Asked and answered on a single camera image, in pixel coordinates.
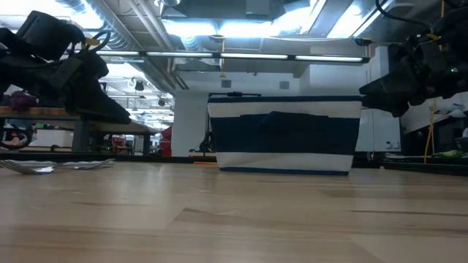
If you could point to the red cabinet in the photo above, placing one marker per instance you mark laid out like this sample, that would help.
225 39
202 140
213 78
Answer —
166 142

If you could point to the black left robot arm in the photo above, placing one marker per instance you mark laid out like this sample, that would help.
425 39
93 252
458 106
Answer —
22 73

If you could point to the purple cloth bundle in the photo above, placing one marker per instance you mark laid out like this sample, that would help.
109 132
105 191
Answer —
22 101

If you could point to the navy fabric basket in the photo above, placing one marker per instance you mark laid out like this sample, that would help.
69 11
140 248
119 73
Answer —
285 131

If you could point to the wooden background table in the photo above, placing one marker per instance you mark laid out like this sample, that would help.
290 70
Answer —
22 112

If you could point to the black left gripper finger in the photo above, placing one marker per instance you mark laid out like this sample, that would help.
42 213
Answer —
98 102

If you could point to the fluorescent ceiling light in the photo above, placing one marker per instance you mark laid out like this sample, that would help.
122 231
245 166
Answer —
329 58
254 56
179 54
117 53

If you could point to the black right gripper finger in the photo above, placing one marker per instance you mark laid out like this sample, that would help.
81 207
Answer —
395 91

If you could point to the black pendant lamp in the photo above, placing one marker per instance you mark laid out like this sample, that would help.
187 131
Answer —
161 102
139 86

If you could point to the black tripod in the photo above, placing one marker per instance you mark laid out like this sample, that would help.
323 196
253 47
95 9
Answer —
237 94

